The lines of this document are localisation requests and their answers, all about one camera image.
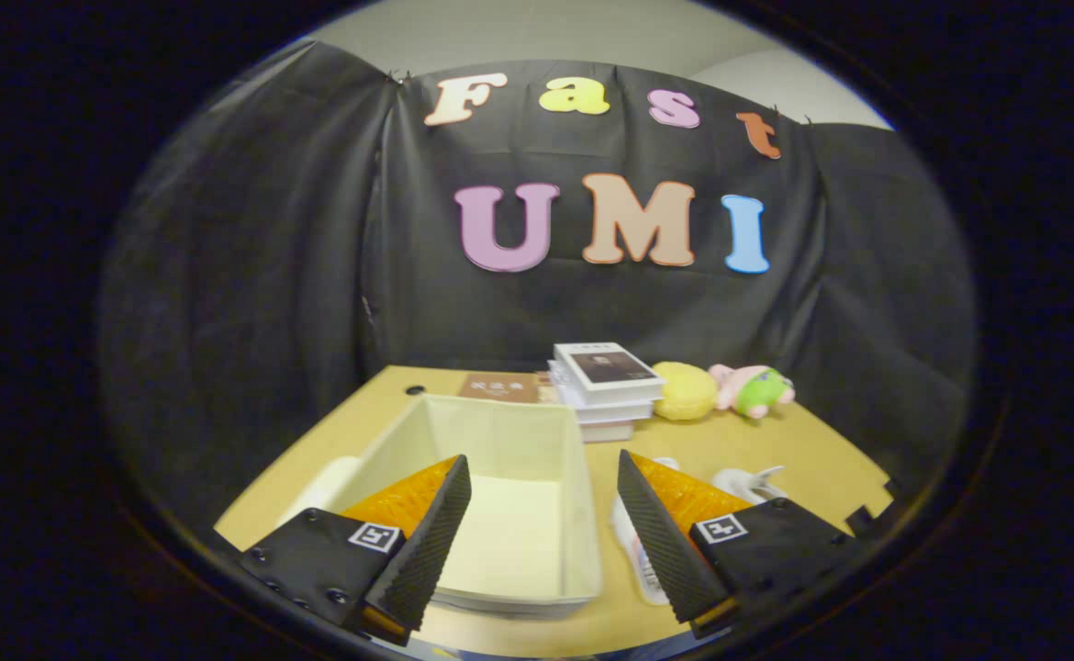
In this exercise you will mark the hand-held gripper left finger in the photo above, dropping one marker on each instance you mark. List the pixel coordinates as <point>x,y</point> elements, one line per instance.
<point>427,551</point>

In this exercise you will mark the brown book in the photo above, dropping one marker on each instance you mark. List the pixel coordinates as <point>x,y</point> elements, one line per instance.
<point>498,387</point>

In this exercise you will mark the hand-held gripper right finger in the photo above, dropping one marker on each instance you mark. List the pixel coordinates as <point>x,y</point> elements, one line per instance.
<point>661,542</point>

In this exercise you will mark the thick white book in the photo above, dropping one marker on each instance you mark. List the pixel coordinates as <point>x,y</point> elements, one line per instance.
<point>606,431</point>
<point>610,413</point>

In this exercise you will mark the yellow plush toy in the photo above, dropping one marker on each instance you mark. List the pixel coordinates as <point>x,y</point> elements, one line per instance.
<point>684,393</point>

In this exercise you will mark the white canvas shoe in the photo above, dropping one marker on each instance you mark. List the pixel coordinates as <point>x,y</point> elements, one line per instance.
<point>633,562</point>
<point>739,485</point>

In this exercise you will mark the white book with portrait cover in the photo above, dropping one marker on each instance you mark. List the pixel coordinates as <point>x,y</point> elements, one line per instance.
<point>606,367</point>

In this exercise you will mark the grey fabric storage box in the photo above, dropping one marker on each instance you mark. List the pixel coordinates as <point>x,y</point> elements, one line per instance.
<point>519,551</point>

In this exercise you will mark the pink and green plush toy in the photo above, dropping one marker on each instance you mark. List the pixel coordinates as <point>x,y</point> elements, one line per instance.
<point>757,390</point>

